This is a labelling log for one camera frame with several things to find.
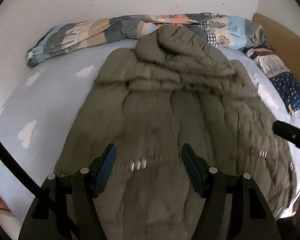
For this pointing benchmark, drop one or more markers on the light blue cloud bedsheet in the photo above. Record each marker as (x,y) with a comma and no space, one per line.
(37,117)

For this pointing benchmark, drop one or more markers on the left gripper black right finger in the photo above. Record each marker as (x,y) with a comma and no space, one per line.
(234,207)

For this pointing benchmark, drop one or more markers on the patchwork cartoon rolled duvet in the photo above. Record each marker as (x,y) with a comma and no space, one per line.
(217,30)

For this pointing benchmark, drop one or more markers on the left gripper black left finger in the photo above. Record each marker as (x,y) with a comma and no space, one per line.
(65,208)

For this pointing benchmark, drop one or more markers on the wooden headboard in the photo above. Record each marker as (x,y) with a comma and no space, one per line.
(285,42)

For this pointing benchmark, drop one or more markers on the olive green puffer jacket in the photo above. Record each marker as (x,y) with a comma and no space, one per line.
(173,88)

